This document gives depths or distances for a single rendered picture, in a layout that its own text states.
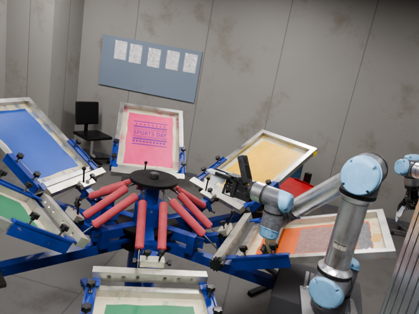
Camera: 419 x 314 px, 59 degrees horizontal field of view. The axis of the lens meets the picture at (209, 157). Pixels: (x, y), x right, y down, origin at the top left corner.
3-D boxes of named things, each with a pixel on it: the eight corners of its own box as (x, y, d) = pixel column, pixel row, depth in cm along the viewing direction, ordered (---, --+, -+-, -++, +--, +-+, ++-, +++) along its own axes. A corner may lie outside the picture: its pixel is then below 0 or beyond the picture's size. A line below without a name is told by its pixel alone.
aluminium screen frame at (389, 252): (383, 214, 222) (383, 208, 222) (397, 258, 169) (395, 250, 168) (256, 227, 251) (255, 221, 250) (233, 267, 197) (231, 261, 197)
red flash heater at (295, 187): (283, 184, 374) (285, 173, 371) (322, 202, 342) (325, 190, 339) (240, 191, 334) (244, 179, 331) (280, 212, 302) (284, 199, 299)
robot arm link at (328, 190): (381, 142, 132) (275, 203, 159) (375, 146, 123) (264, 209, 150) (399, 171, 130) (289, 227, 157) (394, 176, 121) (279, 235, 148)
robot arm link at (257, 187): (262, 185, 137) (270, 184, 144) (251, 180, 139) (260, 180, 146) (256, 204, 138) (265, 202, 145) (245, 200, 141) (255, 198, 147)
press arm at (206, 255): (335, 306, 216) (338, 297, 215) (335, 311, 211) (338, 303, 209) (147, 240, 251) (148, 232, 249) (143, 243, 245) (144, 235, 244)
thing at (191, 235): (222, 228, 271) (225, 214, 268) (178, 284, 198) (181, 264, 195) (125, 197, 294) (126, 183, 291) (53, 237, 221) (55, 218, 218)
